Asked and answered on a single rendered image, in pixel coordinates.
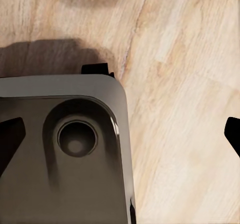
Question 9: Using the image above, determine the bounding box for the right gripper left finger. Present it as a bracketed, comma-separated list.
[0, 117, 26, 177]

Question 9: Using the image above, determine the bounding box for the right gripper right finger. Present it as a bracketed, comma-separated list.
[224, 117, 240, 156]

